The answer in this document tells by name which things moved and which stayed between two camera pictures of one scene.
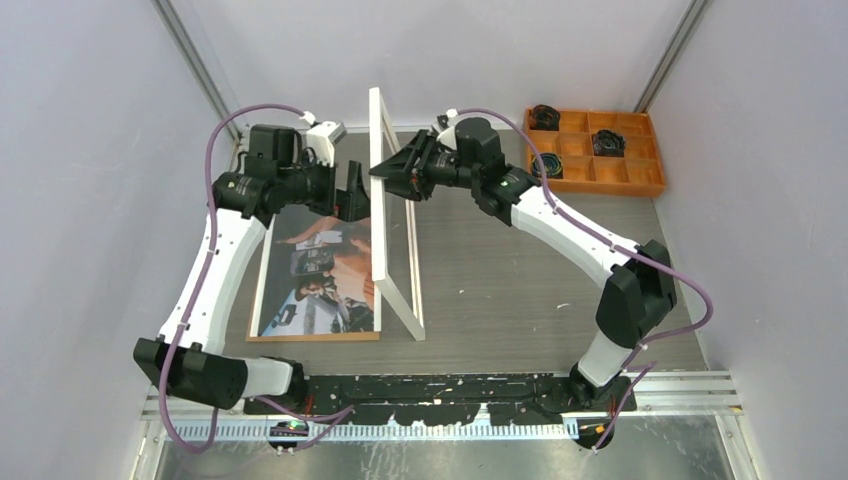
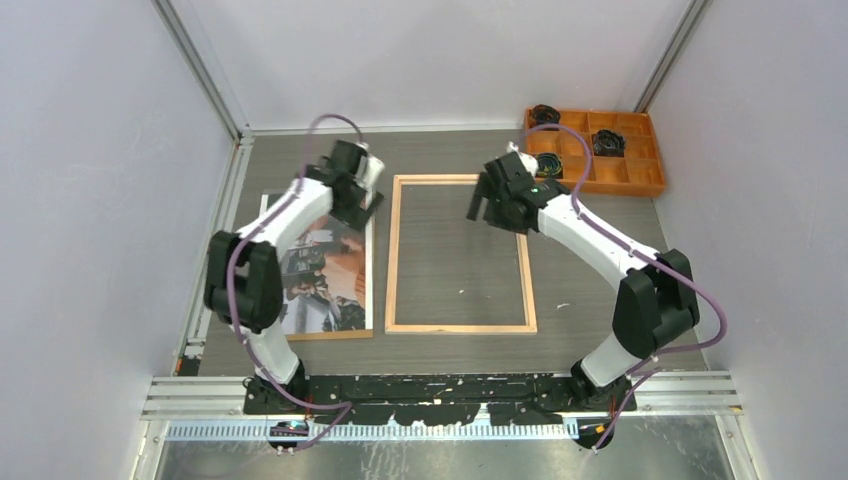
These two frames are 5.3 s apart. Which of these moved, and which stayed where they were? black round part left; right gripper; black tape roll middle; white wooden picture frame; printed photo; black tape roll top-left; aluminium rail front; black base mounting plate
Moved: white wooden picture frame; right gripper
Stayed: aluminium rail front; printed photo; black tape roll middle; black base mounting plate; black round part left; black tape roll top-left
